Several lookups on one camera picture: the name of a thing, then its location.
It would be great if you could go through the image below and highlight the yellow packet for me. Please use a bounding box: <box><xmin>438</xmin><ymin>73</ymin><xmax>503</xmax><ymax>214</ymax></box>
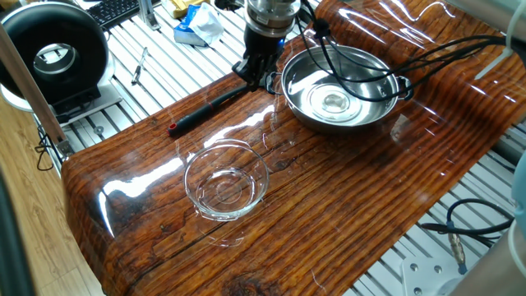
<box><xmin>170</xmin><ymin>0</ymin><xmax>210</xmax><ymax>20</ymax></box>

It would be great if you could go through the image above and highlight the silver pen tool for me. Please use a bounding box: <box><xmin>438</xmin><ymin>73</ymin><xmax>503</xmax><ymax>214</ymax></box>
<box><xmin>131</xmin><ymin>46</ymin><xmax>149</xmax><ymax>86</ymax></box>

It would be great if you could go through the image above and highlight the black ladle with red accents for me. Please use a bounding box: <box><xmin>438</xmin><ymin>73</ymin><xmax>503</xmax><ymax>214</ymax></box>
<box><xmin>166</xmin><ymin>81</ymin><xmax>258</xmax><ymax>139</ymax></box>

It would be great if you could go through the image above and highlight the blue tissue pack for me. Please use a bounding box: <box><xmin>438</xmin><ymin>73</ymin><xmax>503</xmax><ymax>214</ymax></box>
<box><xmin>173</xmin><ymin>2</ymin><xmax>225</xmax><ymax>47</ymax></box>

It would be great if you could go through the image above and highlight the black cable with metal connector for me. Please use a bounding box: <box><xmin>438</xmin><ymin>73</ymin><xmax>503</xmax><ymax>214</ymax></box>
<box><xmin>421</xmin><ymin>197</ymin><xmax>514</xmax><ymax>275</ymax></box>

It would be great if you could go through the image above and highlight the black computer keyboard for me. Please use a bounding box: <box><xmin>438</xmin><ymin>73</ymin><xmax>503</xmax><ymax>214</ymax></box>
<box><xmin>85</xmin><ymin>0</ymin><xmax>143</xmax><ymax>30</ymax></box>

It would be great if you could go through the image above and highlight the glossy wood-grain table mat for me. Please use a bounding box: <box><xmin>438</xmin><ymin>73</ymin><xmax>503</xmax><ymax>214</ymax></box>
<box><xmin>60</xmin><ymin>0</ymin><xmax>526</xmax><ymax>296</ymax></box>

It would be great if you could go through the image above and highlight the clear glass bowl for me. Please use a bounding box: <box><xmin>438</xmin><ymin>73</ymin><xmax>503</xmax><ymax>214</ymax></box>
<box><xmin>182</xmin><ymin>138</ymin><xmax>270</xmax><ymax>222</ymax></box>

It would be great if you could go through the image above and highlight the thin black cable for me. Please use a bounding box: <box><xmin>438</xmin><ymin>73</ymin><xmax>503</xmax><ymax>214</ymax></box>
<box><xmin>35</xmin><ymin>125</ymin><xmax>57</xmax><ymax>172</ymax></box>

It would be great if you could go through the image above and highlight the short aluminium profile post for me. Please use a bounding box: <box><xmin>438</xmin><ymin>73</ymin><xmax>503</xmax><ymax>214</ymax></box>
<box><xmin>137</xmin><ymin>0</ymin><xmax>162</xmax><ymax>31</ymax></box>

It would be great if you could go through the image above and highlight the steel pot with black handles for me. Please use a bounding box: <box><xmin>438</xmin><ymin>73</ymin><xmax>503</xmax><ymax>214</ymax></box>
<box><xmin>265</xmin><ymin>44</ymin><xmax>415</xmax><ymax>135</ymax></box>

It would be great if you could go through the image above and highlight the black ring-shaped device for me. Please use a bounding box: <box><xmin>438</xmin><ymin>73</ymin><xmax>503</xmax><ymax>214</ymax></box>
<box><xmin>0</xmin><ymin>1</ymin><xmax>123</xmax><ymax>124</ymax></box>

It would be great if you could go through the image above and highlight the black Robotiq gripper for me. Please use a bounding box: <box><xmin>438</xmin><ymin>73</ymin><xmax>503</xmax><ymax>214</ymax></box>
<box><xmin>232</xmin><ymin>28</ymin><xmax>284</xmax><ymax>91</ymax></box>

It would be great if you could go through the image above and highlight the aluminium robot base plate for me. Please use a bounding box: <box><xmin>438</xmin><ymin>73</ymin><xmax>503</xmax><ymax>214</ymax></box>
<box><xmin>400</xmin><ymin>254</ymin><xmax>458</xmax><ymax>296</ymax></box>

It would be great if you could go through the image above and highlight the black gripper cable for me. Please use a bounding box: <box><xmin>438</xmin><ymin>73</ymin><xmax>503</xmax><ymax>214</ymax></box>
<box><xmin>295</xmin><ymin>0</ymin><xmax>526</xmax><ymax>103</ymax></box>

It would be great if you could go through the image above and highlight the wooden slat post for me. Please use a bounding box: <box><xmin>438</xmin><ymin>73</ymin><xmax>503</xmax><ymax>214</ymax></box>
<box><xmin>0</xmin><ymin>23</ymin><xmax>76</xmax><ymax>160</ymax></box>

